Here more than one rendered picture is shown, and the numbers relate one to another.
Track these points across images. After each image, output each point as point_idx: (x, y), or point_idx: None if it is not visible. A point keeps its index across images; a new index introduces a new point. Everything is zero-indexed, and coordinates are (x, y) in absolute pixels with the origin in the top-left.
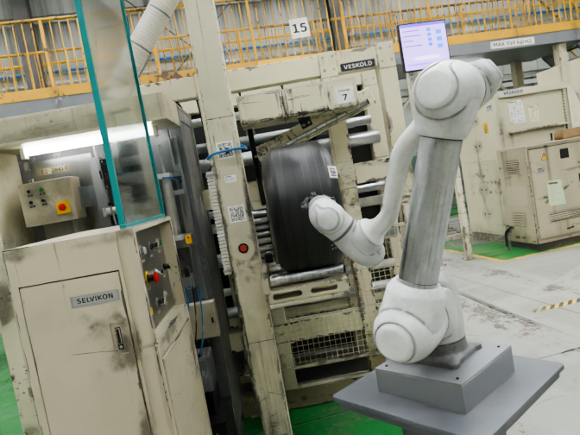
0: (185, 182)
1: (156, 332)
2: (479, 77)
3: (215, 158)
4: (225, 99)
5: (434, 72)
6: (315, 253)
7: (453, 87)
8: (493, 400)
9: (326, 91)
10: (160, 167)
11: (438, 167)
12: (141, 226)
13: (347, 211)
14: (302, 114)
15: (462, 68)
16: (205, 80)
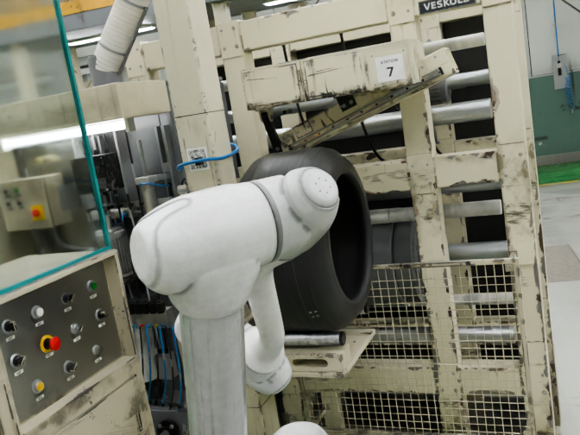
0: (179, 185)
1: (47, 411)
2: (234, 230)
3: (186, 169)
4: (196, 91)
5: (137, 231)
6: (291, 318)
7: (151, 264)
8: None
9: (363, 63)
10: (151, 162)
11: (191, 351)
12: (12, 295)
13: (420, 226)
14: (328, 97)
15: (178, 229)
16: (172, 64)
